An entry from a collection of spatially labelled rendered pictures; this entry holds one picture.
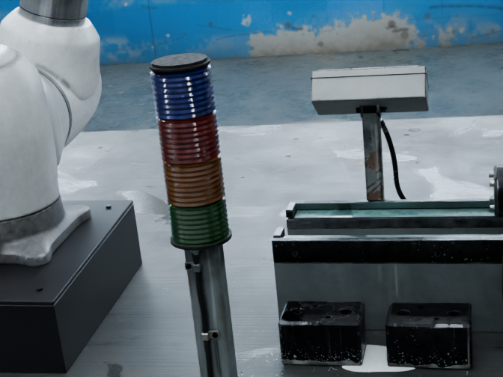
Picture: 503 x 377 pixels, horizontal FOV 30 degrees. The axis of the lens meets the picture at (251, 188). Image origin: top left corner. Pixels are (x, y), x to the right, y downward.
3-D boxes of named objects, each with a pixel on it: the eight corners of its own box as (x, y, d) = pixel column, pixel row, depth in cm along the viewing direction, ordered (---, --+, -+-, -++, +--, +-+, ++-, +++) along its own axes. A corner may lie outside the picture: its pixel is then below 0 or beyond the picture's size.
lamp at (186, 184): (231, 186, 98) (227, 145, 96) (217, 207, 92) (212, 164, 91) (176, 187, 99) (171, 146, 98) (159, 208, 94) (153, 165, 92)
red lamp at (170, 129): (227, 145, 96) (222, 102, 95) (212, 164, 91) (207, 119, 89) (171, 146, 98) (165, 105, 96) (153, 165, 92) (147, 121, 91)
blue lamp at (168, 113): (222, 102, 95) (217, 58, 93) (207, 119, 89) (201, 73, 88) (165, 105, 96) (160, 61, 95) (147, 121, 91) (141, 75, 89)
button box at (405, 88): (429, 111, 143) (429, 78, 144) (427, 97, 136) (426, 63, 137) (317, 115, 147) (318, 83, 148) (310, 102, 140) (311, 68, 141)
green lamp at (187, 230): (236, 226, 99) (231, 186, 98) (222, 249, 94) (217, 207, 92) (181, 227, 101) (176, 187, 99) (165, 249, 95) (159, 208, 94)
